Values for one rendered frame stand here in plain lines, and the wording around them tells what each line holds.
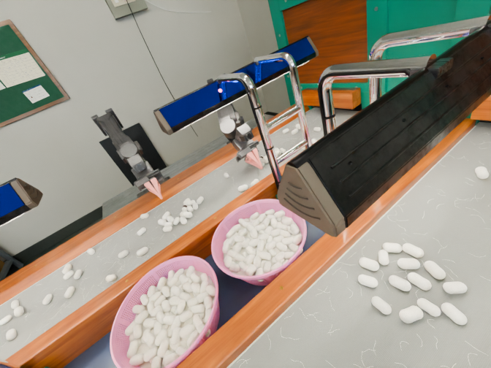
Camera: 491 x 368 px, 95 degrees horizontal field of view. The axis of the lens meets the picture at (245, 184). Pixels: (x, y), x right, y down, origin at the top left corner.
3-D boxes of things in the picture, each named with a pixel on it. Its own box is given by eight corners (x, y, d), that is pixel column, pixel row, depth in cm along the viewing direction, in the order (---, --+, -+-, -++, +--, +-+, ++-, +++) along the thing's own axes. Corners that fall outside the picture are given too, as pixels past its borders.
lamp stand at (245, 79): (253, 188, 94) (210, 78, 70) (288, 163, 101) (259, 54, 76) (283, 206, 80) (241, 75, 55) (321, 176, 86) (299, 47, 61)
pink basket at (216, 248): (207, 274, 67) (192, 255, 62) (253, 212, 82) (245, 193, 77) (286, 317, 51) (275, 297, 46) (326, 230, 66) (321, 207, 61)
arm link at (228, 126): (242, 128, 81) (232, 99, 83) (219, 136, 82) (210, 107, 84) (246, 139, 92) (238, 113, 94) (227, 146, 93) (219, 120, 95)
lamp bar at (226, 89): (162, 131, 70) (149, 109, 66) (303, 58, 89) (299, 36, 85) (169, 136, 64) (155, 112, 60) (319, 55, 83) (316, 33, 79)
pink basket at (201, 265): (128, 317, 64) (106, 301, 59) (206, 258, 72) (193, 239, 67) (145, 427, 44) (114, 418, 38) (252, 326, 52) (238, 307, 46)
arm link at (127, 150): (145, 149, 81) (128, 126, 84) (122, 161, 78) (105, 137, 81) (153, 163, 91) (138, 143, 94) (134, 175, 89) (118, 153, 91)
